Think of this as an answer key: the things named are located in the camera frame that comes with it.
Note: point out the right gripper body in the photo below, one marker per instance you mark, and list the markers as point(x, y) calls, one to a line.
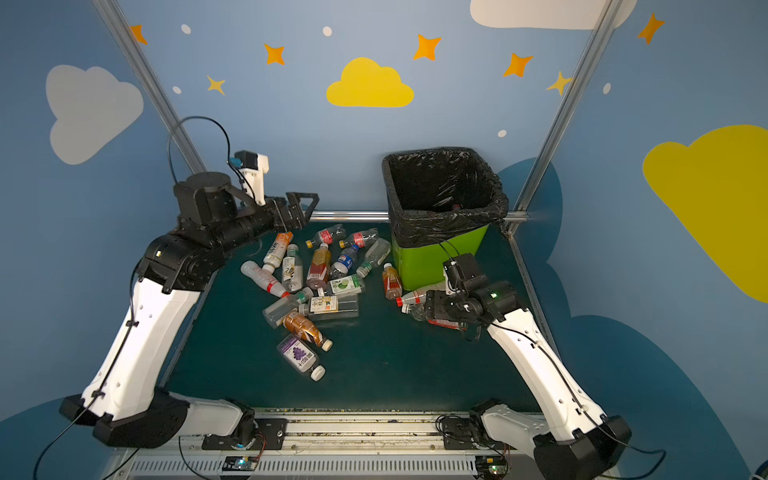
point(438, 306)

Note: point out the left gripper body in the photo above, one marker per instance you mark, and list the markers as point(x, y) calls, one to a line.
point(284, 213)

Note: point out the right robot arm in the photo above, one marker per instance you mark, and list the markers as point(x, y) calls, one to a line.
point(575, 439)

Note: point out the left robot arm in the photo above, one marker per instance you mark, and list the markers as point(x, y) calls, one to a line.
point(124, 404)

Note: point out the green trash bin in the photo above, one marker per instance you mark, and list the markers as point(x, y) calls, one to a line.
point(423, 266)

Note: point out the black bin liner bag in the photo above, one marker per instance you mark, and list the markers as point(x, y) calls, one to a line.
point(440, 193)

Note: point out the clear bottle yellow cap red label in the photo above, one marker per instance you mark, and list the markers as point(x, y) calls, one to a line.
point(328, 236)

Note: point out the bee label clear bottle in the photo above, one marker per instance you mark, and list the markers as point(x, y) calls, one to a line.
point(292, 269)

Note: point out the white bottle red cap lying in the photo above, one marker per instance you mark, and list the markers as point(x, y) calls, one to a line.
point(418, 296)

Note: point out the dark red juice bottle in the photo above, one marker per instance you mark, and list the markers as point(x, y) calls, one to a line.
point(318, 273)

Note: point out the blue label bottle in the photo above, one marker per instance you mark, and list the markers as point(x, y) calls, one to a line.
point(342, 266)

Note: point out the orange tea bottle white cap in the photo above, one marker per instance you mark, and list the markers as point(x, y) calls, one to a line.
point(391, 282)

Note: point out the large clear green band bottle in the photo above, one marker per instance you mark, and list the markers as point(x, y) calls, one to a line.
point(275, 313)

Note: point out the lime label square bottle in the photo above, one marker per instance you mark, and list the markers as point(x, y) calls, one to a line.
point(348, 285)

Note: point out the osmanthus oolong square bottle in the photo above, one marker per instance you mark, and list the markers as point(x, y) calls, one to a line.
point(330, 308)

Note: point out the clear bottle green cap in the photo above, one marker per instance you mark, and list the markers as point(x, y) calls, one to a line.
point(376, 254)

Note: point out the brown milk tea bottle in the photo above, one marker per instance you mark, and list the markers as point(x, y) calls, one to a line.
point(305, 329)

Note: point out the purple grape juice bottle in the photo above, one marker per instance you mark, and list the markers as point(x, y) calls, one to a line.
point(301, 357)

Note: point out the aluminium frame back bar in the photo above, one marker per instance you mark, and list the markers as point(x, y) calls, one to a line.
point(350, 216)

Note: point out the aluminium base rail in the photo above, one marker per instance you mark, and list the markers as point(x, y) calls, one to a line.
point(316, 444)

